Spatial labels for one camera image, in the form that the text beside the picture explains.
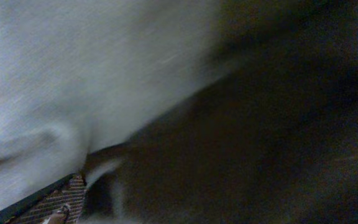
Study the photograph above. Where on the black t-shirt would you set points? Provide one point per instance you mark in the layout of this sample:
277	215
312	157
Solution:
274	140

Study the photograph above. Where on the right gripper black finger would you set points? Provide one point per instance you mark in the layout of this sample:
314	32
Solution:
61	202

